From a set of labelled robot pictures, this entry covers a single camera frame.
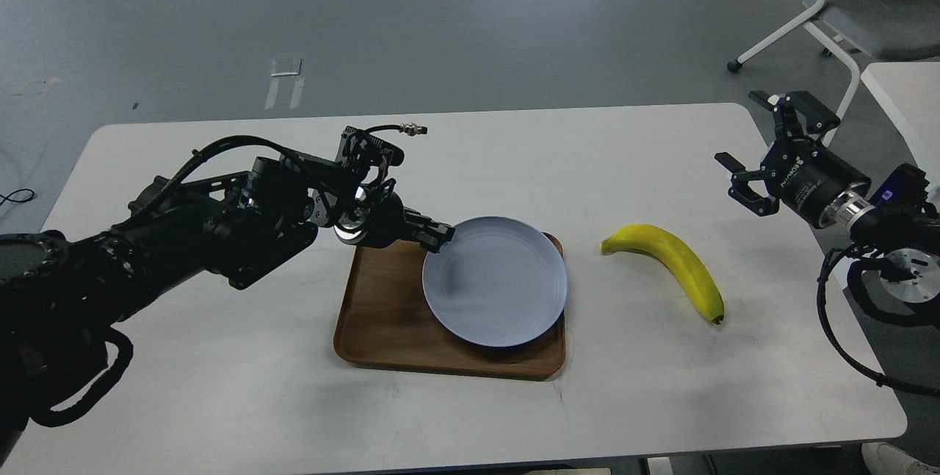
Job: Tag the brown wooden tray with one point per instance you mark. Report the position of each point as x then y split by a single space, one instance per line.
384 323

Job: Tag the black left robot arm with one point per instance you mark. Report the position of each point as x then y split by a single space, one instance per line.
240 207

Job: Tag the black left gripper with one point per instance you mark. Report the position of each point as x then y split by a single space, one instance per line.
389 222

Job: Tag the white grey office chair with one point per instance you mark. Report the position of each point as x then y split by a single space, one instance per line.
886 30

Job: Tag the yellow banana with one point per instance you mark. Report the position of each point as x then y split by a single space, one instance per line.
687 268

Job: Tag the light blue round plate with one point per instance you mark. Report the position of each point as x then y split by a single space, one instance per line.
498 283

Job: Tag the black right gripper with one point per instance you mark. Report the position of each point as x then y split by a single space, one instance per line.
797 169

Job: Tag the white shoe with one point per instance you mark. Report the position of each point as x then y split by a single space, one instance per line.
883 458

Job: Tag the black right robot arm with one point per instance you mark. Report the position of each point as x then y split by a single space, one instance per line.
893 230

